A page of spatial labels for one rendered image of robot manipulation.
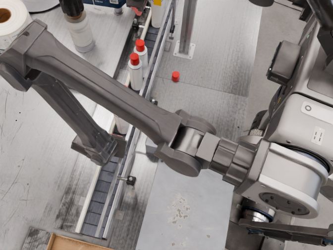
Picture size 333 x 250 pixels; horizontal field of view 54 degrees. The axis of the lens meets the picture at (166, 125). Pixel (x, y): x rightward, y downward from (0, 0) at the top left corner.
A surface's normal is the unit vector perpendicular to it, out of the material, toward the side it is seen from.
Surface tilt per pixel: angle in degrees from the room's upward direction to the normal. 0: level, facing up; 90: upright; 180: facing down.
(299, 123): 0
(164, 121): 21
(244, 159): 6
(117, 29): 0
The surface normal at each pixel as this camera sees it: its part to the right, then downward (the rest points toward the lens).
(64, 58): 0.37, -0.26
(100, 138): 0.86, 0.22
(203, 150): 0.04, -0.43
